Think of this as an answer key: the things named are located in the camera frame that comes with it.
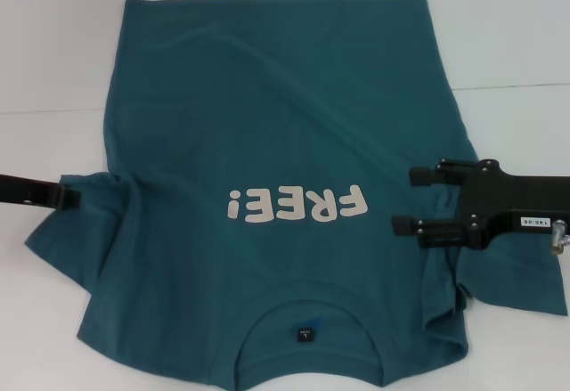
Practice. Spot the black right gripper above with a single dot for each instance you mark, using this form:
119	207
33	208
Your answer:
512	199

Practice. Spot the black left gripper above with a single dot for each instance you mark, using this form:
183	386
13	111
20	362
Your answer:
26	190

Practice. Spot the teal t-shirt with white print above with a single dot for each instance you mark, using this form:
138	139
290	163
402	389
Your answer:
285	97

